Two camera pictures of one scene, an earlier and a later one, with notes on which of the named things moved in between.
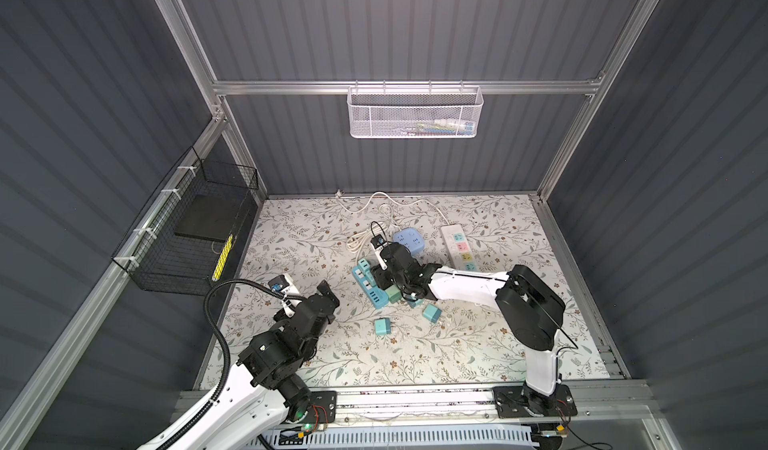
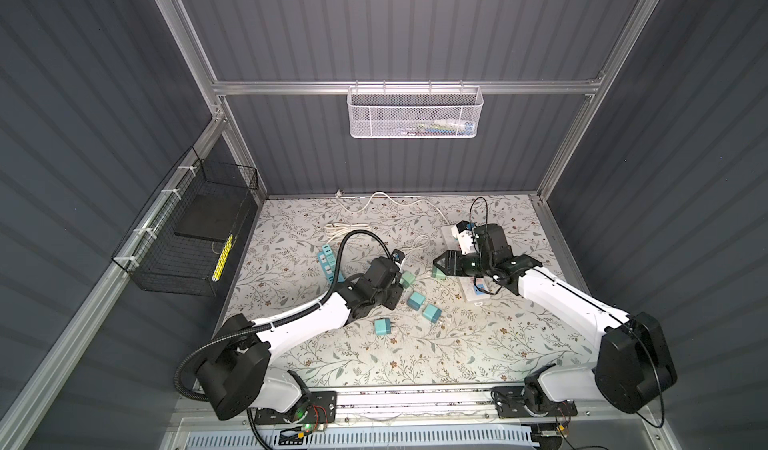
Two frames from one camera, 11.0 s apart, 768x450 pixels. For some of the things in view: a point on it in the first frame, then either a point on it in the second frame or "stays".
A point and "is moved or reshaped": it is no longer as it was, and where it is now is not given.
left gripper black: x=327 y=294 → x=396 y=291
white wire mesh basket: x=415 y=111 stays
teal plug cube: x=382 y=326 stays
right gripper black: x=378 y=275 → x=452 y=259
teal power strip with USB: x=375 y=294 is moved or reshaped
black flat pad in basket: x=212 y=217 stays
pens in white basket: x=444 y=127 stays
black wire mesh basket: x=178 y=241 stays
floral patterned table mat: x=444 y=335 stays
